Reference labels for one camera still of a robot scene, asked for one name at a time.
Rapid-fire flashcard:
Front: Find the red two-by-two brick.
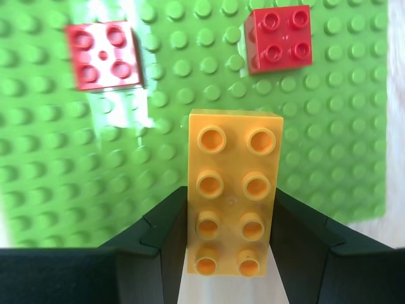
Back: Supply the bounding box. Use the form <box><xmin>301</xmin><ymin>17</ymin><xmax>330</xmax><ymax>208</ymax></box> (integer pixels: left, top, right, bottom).
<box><xmin>65</xmin><ymin>20</ymin><xmax>145</xmax><ymax>92</ymax></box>
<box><xmin>242</xmin><ymin>4</ymin><xmax>313</xmax><ymax>75</ymax></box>

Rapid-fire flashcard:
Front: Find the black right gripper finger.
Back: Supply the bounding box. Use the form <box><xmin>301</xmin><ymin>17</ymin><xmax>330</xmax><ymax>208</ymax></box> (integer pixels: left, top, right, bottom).
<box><xmin>0</xmin><ymin>186</ymin><xmax>189</xmax><ymax>304</ymax></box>
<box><xmin>268</xmin><ymin>187</ymin><xmax>405</xmax><ymax>304</ymax></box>

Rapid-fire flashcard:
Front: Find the yellow two-by-four brick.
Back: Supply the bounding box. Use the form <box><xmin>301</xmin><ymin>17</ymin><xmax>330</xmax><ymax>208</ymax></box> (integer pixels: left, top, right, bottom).
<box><xmin>185</xmin><ymin>108</ymin><xmax>285</xmax><ymax>278</ymax></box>

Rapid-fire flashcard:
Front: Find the green studded baseplate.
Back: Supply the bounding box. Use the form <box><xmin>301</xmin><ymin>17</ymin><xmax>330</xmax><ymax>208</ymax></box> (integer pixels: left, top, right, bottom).
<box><xmin>0</xmin><ymin>0</ymin><xmax>389</xmax><ymax>250</ymax></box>

